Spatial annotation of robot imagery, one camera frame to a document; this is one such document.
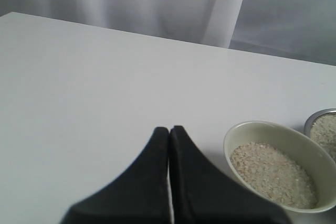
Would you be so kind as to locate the white backdrop curtain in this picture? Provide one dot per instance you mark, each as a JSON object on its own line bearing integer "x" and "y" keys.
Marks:
{"x": 297, "y": 29}

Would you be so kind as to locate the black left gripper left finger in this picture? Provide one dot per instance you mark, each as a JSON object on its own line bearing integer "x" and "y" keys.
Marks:
{"x": 139, "y": 195}

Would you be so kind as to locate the rice in steel pan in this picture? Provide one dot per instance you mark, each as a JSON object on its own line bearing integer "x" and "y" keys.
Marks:
{"x": 323, "y": 132}

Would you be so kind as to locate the stainless steel round pan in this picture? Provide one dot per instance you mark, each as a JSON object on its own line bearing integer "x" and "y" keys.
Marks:
{"x": 312, "y": 118}

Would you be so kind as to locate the white ceramic bowl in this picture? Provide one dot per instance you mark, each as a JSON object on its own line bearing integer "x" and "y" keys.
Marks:
{"x": 306, "y": 152}

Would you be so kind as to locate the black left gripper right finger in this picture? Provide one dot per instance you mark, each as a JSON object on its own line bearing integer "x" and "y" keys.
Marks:
{"x": 201, "y": 193}

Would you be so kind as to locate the rice in white bowl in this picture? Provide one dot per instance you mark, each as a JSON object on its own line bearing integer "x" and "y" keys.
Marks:
{"x": 275, "y": 175}

